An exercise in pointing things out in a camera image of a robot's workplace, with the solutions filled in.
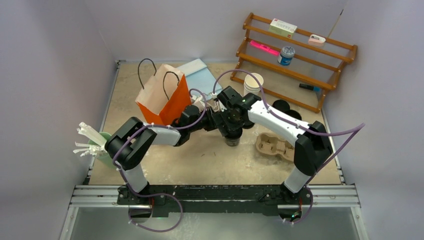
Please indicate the green straw holder cup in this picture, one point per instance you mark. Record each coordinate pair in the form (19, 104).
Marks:
(104, 155)

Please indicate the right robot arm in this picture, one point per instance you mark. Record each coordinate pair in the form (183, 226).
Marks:
(310, 141)

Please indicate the light blue paper bag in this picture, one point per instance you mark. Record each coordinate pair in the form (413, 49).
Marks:
(198, 76)

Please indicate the black cup lid rear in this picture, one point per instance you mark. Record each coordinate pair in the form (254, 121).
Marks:
(281, 105)

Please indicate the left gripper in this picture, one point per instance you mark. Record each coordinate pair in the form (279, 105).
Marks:
(212, 125)

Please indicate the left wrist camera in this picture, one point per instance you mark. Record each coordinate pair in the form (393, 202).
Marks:
(198, 101)

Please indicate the stacked white paper cups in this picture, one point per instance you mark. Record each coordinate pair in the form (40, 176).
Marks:
(252, 83)

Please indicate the pink white tape dispenser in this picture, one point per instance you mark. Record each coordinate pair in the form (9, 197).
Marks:
(316, 40)

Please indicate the orange paper bag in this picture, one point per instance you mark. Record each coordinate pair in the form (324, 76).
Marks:
(164, 96)

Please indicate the blue white round tin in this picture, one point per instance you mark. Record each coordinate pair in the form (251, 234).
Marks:
(286, 55)

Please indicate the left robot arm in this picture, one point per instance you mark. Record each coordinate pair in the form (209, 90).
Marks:
(131, 142)

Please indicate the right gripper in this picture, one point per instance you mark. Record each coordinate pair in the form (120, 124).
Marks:
(222, 118)

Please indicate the thin wooden stick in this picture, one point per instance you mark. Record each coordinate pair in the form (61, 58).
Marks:
(335, 24)

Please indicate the white green box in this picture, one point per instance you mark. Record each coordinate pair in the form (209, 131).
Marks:
(282, 28)

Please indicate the black paper cup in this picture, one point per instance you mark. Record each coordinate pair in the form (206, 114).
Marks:
(294, 114)
(232, 141)

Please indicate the pink highlighter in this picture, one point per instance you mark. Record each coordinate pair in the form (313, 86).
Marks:
(264, 48)

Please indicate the wooden shelf rack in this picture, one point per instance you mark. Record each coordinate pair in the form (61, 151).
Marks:
(317, 66)

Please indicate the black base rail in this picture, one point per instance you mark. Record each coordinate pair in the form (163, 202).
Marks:
(265, 199)

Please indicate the black blue marker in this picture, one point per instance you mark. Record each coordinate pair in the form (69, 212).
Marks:
(309, 87)

